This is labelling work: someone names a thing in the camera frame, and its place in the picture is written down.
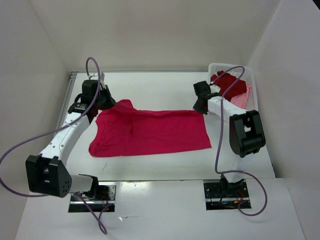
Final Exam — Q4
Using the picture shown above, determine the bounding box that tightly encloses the magenta t shirt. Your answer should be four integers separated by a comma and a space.
88, 99, 212, 158

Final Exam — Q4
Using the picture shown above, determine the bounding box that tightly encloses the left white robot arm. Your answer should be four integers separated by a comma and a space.
25, 79, 116, 200

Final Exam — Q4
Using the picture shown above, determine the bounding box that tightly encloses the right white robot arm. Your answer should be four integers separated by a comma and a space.
193, 81, 266, 197

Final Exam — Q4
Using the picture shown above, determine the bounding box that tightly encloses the dark red t shirt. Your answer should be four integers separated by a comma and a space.
210, 70, 247, 102

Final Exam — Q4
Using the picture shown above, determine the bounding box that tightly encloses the light pink t shirt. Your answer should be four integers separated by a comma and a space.
230, 85, 252, 109

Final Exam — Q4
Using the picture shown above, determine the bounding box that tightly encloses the white plastic basket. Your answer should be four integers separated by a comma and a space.
208, 62, 259, 111

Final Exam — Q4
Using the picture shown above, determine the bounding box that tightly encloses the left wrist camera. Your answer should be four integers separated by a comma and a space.
100, 72, 105, 82

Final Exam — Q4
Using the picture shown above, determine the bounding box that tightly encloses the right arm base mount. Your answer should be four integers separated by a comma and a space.
203, 179, 252, 211

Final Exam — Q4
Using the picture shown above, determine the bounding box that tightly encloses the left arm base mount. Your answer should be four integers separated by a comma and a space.
68, 181, 117, 213

